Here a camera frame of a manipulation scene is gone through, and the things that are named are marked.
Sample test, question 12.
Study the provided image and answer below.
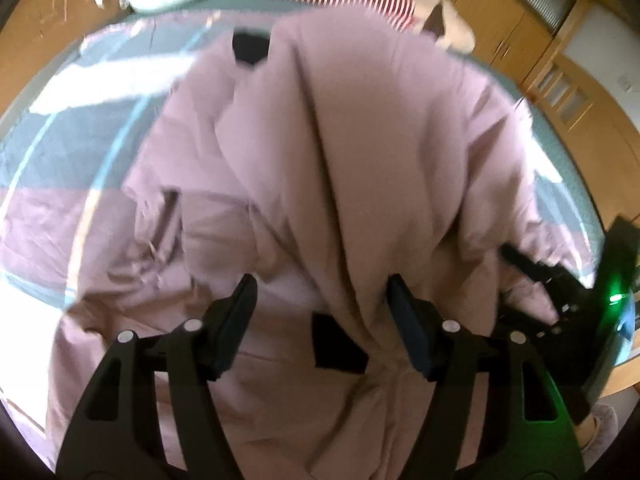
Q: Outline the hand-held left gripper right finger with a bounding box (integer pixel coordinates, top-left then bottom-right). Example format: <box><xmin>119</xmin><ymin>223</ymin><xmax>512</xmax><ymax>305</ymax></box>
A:
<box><xmin>387</xmin><ymin>273</ymin><xmax>586</xmax><ymax>480</ymax></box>

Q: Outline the teal bed sheet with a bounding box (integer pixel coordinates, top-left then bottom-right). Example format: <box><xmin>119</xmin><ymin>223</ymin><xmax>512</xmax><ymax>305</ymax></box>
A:
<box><xmin>0</xmin><ymin>0</ymin><xmax>631</xmax><ymax>361</ymax></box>

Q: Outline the wooden wardrobe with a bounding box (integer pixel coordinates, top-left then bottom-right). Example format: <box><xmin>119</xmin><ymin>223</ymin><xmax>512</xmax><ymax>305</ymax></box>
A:
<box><xmin>350</xmin><ymin>0</ymin><xmax>640</xmax><ymax>221</ymax></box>

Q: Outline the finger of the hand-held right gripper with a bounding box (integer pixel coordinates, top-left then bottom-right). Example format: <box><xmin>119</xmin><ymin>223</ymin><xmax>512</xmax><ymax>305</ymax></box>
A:
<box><xmin>495</xmin><ymin>305</ymin><xmax>556</xmax><ymax>339</ymax></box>
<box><xmin>501</xmin><ymin>244</ymin><xmax>566</xmax><ymax>286</ymax></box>

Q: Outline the pink garment with black trim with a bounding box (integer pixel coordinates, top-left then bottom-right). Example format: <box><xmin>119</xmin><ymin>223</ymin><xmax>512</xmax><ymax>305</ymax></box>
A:
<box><xmin>0</xmin><ymin>10</ymin><xmax>601</xmax><ymax>480</ymax></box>

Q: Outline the pink slipper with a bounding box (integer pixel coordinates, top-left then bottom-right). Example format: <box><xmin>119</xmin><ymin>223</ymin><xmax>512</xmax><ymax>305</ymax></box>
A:
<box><xmin>575</xmin><ymin>402</ymin><xmax>622</xmax><ymax>461</ymax></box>

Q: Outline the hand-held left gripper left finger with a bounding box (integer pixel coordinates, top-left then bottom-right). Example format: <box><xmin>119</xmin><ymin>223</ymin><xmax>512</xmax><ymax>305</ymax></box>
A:
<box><xmin>55</xmin><ymin>273</ymin><xmax>259</xmax><ymax>480</ymax></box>

